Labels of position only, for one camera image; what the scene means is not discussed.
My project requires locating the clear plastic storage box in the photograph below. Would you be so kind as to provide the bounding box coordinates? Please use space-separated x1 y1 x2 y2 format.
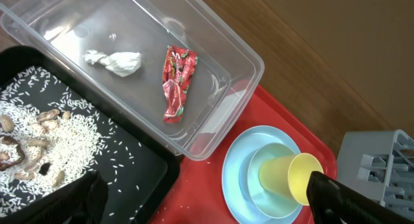
1 0 265 161

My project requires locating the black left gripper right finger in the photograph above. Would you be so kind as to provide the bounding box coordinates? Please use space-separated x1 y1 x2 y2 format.
307 171 413 224

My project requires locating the grey dishwasher rack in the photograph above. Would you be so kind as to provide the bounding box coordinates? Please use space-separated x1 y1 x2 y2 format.
336 129 413 221

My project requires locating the rice and peanut waste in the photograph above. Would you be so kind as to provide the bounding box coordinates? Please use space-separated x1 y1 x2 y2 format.
0 65 143 218

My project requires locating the red strawberry cake wrapper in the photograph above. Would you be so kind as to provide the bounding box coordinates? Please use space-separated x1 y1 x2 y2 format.
162 45 198 124

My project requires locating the white napkin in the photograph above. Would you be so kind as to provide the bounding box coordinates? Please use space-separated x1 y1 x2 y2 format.
83 50 142 77

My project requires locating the yellow cup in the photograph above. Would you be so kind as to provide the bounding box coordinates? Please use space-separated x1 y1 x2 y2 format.
259 153 324 206

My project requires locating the light blue plate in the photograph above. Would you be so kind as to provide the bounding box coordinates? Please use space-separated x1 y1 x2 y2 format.
222 126 301 223

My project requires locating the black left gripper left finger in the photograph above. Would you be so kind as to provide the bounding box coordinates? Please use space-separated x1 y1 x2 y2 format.
1 172 109 224

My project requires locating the red plastic tray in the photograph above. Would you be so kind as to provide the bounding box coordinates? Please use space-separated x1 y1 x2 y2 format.
150 86 337 223

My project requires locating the black waste bin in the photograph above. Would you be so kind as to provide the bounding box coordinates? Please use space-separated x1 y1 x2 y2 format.
1 46 179 223

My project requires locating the light blue small bowl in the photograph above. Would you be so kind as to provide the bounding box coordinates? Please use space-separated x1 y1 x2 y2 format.
243 143 302 219

